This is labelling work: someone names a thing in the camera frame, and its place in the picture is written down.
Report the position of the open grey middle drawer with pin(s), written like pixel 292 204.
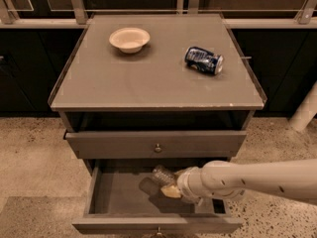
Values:
pixel 124 199

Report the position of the grey drawer cabinet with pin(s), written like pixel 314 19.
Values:
pixel 103 89

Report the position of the white cylindrical robot base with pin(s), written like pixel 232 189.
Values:
pixel 306 110

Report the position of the white paper bowl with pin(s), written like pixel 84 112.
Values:
pixel 129 40

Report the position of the grey top drawer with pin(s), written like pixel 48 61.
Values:
pixel 141 144

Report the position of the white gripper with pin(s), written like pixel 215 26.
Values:
pixel 183 184

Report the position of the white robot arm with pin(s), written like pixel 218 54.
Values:
pixel 296 180

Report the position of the round brass drawer knob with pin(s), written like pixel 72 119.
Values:
pixel 158 148

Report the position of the grey metal wall rail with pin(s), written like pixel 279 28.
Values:
pixel 234 14

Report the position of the clear plastic water bottle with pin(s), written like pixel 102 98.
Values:
pixel 163 176

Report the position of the blue soda can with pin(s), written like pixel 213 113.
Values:
pixel 203 60

